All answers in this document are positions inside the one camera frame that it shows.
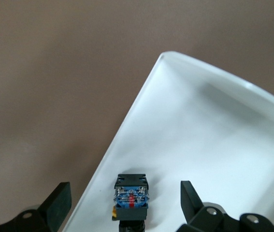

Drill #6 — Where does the red mushroom pushbutton switch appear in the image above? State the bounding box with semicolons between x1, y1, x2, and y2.
112;173;150;232

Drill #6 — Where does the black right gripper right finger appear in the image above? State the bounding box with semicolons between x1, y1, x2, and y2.
177;180;224;232

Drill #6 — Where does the white plastic drawer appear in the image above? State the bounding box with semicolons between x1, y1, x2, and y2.
63;50;274;232

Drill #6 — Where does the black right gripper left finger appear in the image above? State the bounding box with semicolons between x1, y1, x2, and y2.
3;182;72;232

